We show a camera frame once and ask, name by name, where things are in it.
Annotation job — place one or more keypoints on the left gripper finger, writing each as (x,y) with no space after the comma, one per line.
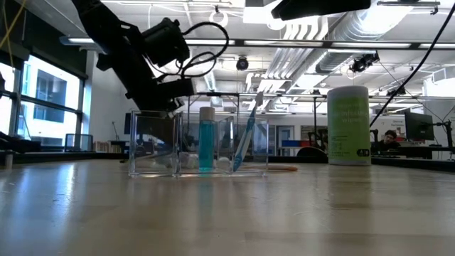
(147,122)
(168,128)

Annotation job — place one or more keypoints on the blue mouthwash bottle white cap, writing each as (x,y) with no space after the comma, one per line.
(207,142)

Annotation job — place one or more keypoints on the clear plastic bag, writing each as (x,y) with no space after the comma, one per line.
(259,156)

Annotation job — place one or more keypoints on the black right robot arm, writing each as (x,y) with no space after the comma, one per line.
(320,9)

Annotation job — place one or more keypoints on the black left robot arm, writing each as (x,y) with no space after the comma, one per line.
(106,35)

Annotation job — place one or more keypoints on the row of books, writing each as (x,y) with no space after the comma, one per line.
(103,146)

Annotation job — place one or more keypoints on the black office chair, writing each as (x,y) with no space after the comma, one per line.
(311,153)

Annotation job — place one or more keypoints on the green wipes canister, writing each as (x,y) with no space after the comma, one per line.
(348,124)

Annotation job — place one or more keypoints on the person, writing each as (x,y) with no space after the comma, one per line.
(390,137)

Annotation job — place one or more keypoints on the black computer monitor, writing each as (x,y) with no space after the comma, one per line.
(419,126)

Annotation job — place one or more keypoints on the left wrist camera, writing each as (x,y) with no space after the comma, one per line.
(165,42)

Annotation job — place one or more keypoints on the black overhead camera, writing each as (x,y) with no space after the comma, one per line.
(242,64)

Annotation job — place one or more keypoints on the black hanging camera device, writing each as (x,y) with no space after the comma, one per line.
(362,63)

